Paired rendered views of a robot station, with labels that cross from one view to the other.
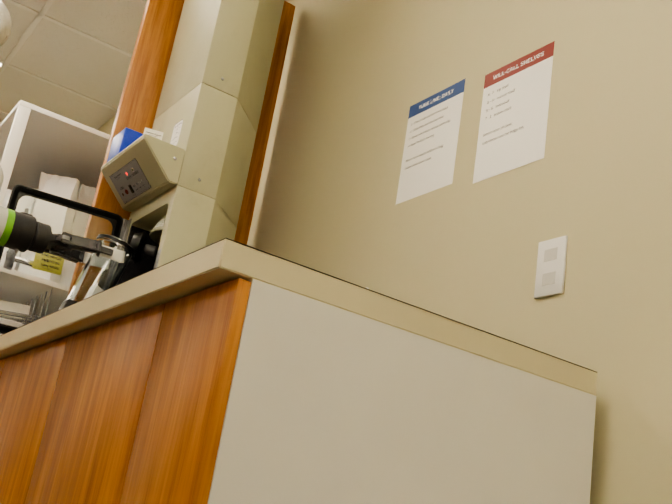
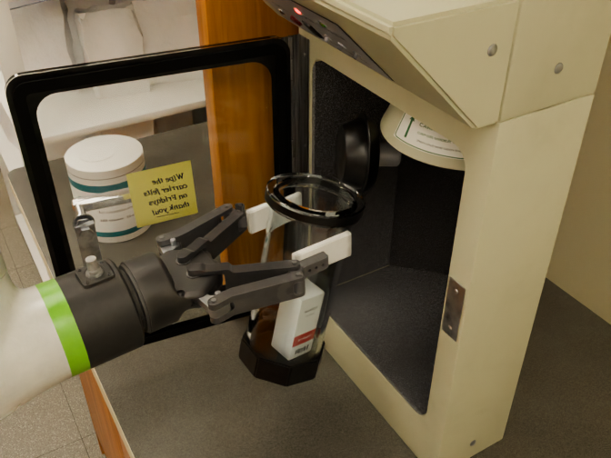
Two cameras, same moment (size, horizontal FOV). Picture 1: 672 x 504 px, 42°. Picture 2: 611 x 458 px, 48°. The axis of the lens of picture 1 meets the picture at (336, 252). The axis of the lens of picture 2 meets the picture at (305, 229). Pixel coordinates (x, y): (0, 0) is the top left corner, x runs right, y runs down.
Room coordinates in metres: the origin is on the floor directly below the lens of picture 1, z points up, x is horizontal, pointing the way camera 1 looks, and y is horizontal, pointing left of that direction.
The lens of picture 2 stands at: (1.61, 0.57, 1.66)
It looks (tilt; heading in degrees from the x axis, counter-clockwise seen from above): 36 degrees down; 1
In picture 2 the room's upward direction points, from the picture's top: straight up
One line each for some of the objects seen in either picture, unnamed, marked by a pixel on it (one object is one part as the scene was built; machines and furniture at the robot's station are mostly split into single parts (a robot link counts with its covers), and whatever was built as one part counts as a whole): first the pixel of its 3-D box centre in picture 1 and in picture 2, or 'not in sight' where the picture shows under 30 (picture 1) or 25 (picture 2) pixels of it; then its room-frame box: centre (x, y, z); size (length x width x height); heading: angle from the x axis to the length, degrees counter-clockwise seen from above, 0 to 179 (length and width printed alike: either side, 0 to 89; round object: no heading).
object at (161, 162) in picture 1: (137, 175); (332, 16); (2.20, 0.56, 1.46); 0.32 x 0.12 x 0.10; 31
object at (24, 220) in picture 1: (20, 230); (101, 308); (2.09, 0.77, 1.22); 0.09 x 0.06 x 0.12; 34
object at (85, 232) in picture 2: (10, 258); (88, 243); (2.24, 0.84, 1.18); 0.02 x 0.02 x 0.06; 24
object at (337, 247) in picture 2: (111, 253); (322, 253); (2.17, 0.56, 1.22); 0.07 x 0.01 x 0.03; 123
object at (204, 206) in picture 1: (187, 243); (468, 110); (2.30, 0.40, 1.32); 0.32 x 0.25 x 0.77; 31
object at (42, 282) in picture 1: (51, 268); (175, 211); (2.29, 0.74, 1.19); 0.30 x 0.01 x 0.40; 114
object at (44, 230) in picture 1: (49, 240); (174, 282); (2.13, 0.71, 1.22); 0.09 x 0.08 x 0.07; 124
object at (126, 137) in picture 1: (132, 153); not in sight; (2.28, 0.61, 1.55); 0.10 x 0.10 x 0.09; 31
